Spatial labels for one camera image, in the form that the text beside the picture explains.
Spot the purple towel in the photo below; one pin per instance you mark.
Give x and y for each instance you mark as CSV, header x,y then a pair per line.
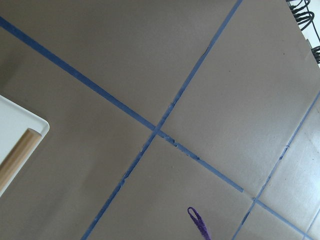
x,y
199,223

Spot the white wooden towel rack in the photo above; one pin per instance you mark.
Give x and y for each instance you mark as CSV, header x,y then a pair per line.
x,y
21,131

